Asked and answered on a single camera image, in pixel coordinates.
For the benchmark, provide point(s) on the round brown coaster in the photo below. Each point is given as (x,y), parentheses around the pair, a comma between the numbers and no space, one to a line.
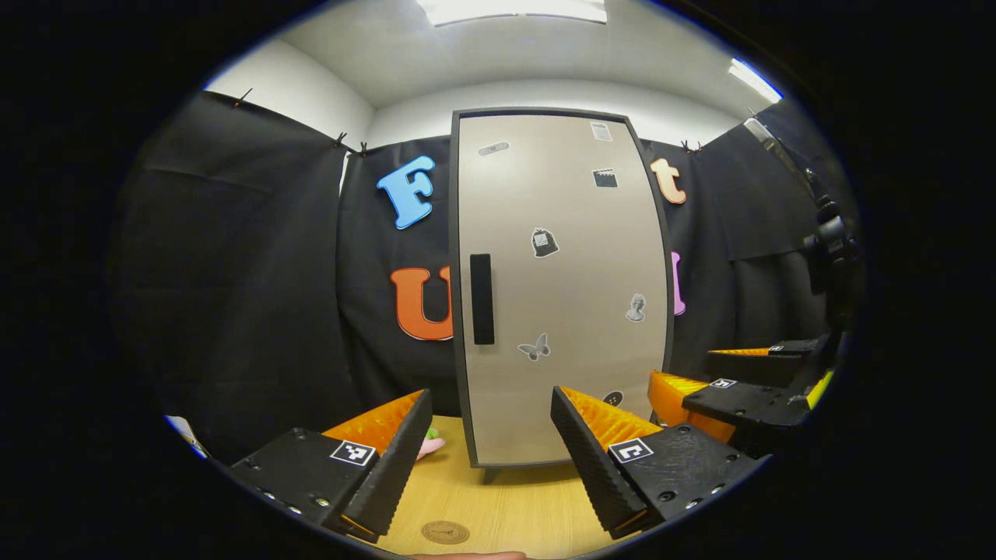
(445,532)

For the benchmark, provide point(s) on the ceiling light panel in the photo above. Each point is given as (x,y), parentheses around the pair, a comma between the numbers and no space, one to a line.
(506,9)
(753,78)

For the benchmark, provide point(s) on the black tripod stand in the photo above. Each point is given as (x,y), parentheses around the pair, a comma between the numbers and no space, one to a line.
(831,233)

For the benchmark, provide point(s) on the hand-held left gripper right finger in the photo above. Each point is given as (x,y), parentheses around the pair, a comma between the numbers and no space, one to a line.
(585,459)

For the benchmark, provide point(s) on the beige cabinet door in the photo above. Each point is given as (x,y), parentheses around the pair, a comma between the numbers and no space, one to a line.
(560,295)

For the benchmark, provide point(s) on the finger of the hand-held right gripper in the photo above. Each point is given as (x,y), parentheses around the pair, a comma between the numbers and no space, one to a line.
(755,367)
(747,404)

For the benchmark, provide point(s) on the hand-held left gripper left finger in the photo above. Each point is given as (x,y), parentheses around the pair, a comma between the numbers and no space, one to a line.
(393,474)

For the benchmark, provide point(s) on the pink plush toy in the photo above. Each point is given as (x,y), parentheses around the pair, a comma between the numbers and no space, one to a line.
(430,447)

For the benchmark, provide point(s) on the black backdrop cloth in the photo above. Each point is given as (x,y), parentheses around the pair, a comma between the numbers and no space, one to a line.
(233,272)

